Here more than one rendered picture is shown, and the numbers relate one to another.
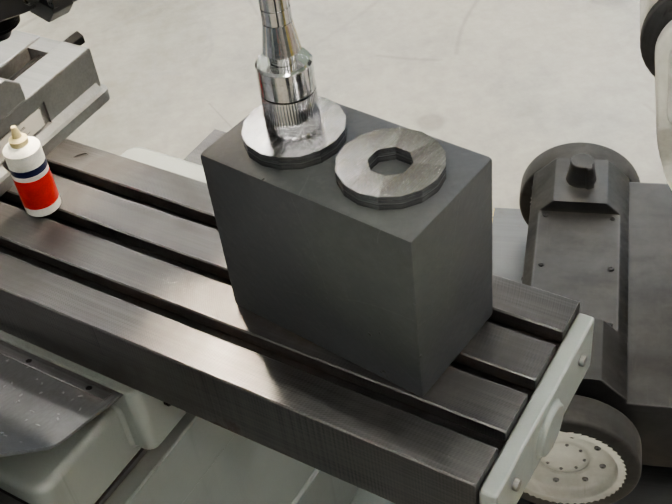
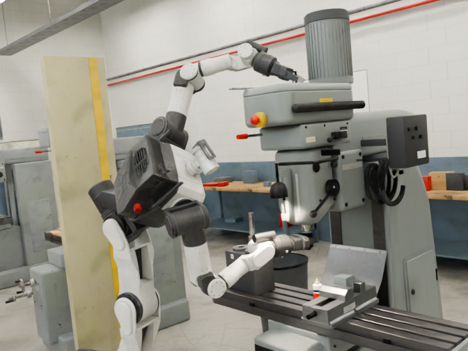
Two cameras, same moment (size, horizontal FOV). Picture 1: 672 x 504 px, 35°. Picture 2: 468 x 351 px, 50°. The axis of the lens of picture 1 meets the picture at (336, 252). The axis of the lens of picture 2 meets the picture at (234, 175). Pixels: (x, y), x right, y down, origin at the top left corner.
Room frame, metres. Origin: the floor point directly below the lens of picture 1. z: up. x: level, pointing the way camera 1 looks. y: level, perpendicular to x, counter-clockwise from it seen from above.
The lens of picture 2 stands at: (3.06, 0.44, 1.72)
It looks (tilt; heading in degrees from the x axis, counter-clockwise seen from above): 5 degrees down; 192
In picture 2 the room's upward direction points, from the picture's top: 5 degrees counter-clockwise
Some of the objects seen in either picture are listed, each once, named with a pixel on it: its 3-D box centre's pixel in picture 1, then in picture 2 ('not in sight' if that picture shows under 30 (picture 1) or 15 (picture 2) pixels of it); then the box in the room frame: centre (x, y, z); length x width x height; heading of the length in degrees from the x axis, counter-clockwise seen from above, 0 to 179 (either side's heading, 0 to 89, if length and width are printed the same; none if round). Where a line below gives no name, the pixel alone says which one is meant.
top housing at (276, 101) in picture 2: not in sight; (299, 104); (0.89, 0.29, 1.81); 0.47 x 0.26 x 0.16; 144
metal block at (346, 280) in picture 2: not in sight; (343, 283); (1.00, 0.43, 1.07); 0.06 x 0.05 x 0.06; 55
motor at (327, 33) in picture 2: not in sight; (328, 49); (0.70, 0.43, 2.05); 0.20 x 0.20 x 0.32
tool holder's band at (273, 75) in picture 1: (284, 64); not in sight; (0.73, 0.02, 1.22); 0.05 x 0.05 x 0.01
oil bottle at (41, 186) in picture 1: (28, 167); (317, 290); (0.93, 0.31, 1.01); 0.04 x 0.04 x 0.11
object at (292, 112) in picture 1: (289, 97); not in sight; (0.73, 0.02, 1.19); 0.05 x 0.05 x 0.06
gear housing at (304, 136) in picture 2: not in sight; (306, 135); (0.86, 0.31, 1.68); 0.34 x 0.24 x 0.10; 144
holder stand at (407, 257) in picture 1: (352, 231); (249, 268); (0.70, -0.02, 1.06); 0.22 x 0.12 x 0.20; 48
